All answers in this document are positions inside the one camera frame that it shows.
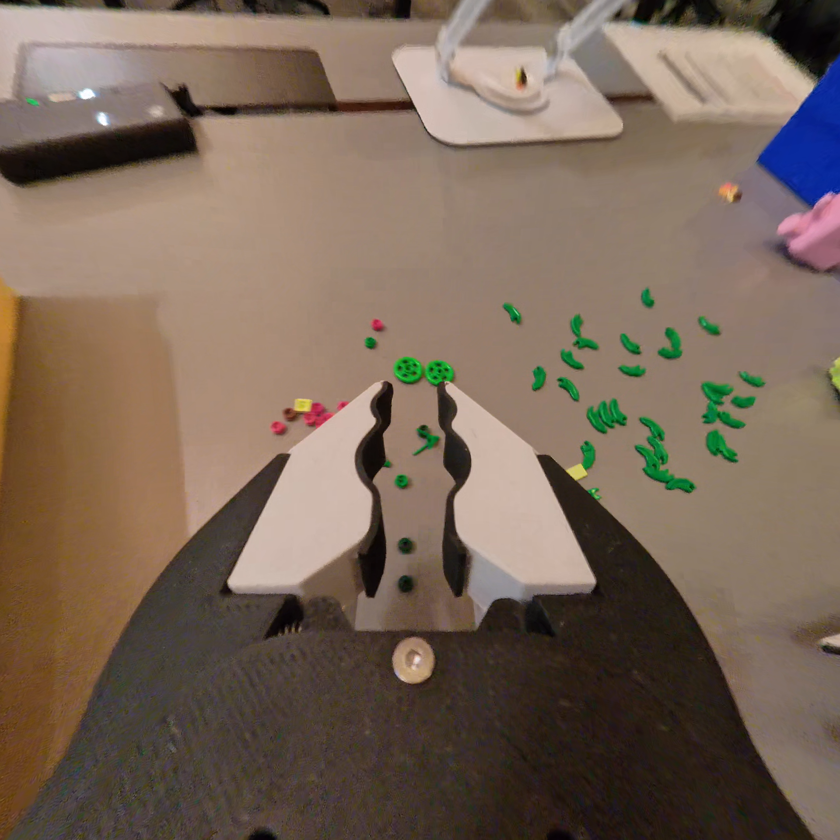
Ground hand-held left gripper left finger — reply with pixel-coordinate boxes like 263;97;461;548
226;381;395;599

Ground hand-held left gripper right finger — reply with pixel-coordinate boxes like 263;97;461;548
436;381;598;609

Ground cluster of small flower parts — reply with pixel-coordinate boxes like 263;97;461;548
269;397;350;437

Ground scattered green leaf pieces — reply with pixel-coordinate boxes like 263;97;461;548
502;286;767;503

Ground white book stand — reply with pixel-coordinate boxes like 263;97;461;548
392;0;634;147

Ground pink planter with green plant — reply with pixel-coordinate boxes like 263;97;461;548
777;192;840;272

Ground black electronic box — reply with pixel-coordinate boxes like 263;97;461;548
0;82;199;186

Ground blue storage bin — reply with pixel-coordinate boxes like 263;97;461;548
758;56;840;206

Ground printed sheet in clear sleeve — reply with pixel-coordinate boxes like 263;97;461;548
604;23;816;123

